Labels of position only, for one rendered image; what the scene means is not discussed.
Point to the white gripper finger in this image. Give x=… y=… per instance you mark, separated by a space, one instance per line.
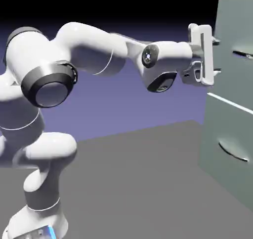
x=215 y=41
x=217 y=71

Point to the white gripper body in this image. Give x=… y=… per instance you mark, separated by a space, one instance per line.
x=207 y=55

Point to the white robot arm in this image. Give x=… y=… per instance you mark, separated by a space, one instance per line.
x=89 y=45

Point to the grey-green drawer front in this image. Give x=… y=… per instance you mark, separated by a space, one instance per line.
x=235 y=74
x=227 y=144

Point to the grey-green cabinet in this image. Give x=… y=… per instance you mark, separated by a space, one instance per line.
x=231 y=104

